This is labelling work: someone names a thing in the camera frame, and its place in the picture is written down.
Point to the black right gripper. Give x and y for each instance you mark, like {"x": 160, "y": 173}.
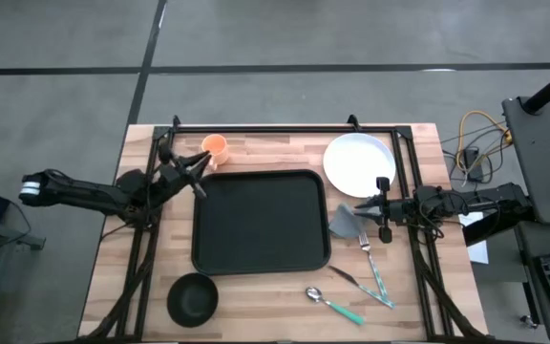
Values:
{"x": 396, "y": 211}

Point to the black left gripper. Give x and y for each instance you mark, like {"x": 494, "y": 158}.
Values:
{"x": 172, "y": 179}

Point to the orange mug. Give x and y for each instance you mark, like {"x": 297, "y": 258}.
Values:
{"x": 216, "y": 145}

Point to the grey cloth napkin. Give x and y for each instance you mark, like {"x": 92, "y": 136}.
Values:
{"x": 344, "y": 224}

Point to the white round plate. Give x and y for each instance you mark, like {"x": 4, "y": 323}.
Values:
{"x": 356, "y": 162}

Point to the black bowl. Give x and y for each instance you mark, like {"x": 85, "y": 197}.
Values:
{"x": 192, "y": 300}

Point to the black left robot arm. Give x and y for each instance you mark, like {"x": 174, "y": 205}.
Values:
{"x": 89, "y": 193}

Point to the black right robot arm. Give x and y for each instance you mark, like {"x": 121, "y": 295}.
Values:
{"x": 494, "y": 196}

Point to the black rectangular serving tray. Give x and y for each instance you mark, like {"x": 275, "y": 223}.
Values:
{"x": 260, "y": 222}

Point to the black beam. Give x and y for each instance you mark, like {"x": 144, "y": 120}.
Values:
{"x": 480, "y": 234}

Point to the black power adapter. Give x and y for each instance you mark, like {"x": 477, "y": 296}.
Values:
{"x": 473, "y": 165}

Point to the white paper sheet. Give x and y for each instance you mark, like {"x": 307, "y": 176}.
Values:
{"x": 478, "y": 251}

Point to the grey keyboard desk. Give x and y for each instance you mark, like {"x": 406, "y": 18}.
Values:
{"x": 528, "y": 248}

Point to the grey side desk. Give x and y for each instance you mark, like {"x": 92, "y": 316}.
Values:
{"x": 547, "y": 162}

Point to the caster wheel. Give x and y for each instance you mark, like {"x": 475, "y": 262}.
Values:
{"x": 529, "y": 321}

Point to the black aluminium rig frame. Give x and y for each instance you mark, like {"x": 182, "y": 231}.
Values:
{"x": 280, "y": 129}

